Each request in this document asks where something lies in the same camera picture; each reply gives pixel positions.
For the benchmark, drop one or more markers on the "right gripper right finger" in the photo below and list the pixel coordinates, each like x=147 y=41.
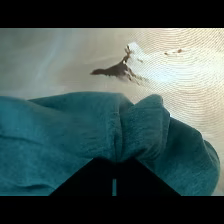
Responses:
x=140 y=181

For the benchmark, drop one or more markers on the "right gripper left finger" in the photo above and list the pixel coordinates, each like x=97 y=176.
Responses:
x=91 y=181

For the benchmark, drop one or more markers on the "teal garment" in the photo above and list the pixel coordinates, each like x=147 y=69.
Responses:
x=50 y=140

